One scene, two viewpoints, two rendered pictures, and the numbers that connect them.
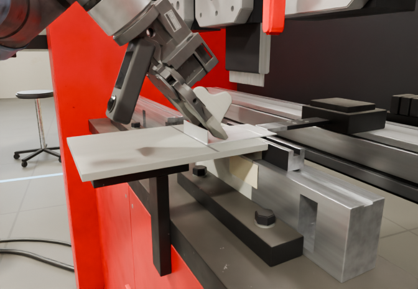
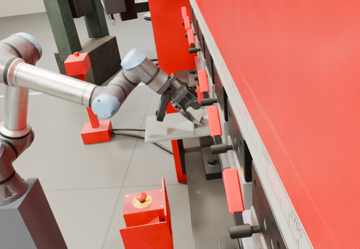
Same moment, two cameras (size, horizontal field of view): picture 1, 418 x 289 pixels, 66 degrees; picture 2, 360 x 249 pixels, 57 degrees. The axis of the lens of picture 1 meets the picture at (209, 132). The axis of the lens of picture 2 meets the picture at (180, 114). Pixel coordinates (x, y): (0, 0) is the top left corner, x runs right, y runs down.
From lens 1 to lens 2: 0.81 m
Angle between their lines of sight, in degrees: 31
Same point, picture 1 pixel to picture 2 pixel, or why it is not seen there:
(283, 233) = (214, 169)
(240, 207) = (208, 155)
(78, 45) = (167, 26)
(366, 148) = not seen: hidden behind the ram
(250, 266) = (200, 178)
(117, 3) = (153, 85)
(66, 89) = (162, 53)
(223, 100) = (200, 112)
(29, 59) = not seen: outside the picture
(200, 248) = (188, 168)
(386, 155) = not seen: hidden behind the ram
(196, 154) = (185, 135)
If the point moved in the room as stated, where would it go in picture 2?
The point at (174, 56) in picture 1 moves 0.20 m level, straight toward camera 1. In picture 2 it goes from (177, 98) to (154, 129)
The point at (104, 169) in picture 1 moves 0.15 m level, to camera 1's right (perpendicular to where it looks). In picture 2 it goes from (151, 140) to (190, 146)
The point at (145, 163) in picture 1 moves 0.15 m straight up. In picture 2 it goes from (165, 138) to (159, 100)
